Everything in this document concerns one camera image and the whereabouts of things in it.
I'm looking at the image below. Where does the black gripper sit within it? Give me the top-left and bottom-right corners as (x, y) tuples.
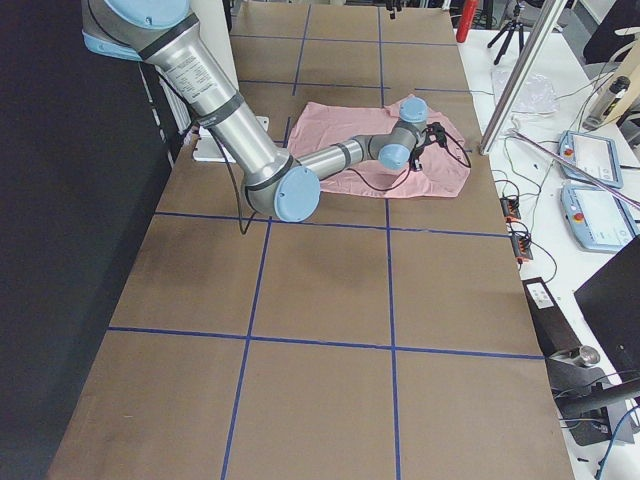
(409, 122), (448, 171)

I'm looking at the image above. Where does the pink Snoopy t-shirt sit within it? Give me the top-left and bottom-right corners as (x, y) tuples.
(288, 102), (470, 199)

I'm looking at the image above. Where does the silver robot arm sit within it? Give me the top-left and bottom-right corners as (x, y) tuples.
(81, 1), (433, 222)

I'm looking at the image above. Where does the orange terminal block upper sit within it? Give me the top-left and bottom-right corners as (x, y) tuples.
(500, 196), (521, 223)

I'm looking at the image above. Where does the orange terminal block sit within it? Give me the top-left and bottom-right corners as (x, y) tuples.
(500, 196), (521, 223)
(510, 231), (533, 264)

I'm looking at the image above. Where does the clear plastic bag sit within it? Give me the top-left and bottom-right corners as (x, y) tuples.
(491, 67), (558, 114)

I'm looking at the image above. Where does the orange terminal block lower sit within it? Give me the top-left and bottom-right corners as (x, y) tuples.
(510, 231), (533, 264)

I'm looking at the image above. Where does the red fire extinguisher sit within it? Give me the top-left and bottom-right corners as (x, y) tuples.
(456, 0), (479, 43)

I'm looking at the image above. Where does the upper teach pendant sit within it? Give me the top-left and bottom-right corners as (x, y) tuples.
(558, 130), (623, 189)

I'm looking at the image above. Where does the teach pendant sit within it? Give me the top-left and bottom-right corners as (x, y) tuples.
(558, 130), (623, 189)
(560, 185), (639, 253)

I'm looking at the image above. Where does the brown paper table cover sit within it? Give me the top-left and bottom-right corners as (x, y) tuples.
(45, 3), (577, 480)

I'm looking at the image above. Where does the lower teach pendant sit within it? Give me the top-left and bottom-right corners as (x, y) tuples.
(560, 185), (639, 253)

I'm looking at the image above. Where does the black monitor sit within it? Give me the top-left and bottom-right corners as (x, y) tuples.
(574, 237), (640, 371)

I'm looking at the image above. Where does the black camera tripod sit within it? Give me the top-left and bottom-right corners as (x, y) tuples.
(487, 1), (525, 65)

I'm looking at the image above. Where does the aluminium frame post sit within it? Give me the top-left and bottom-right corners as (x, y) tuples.
(479, 0), (566, 155)

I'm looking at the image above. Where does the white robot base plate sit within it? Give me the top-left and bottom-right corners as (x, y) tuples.
(193, 126), (235, 163)

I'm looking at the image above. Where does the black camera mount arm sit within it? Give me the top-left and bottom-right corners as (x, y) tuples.
(523, 277), (639, 446)

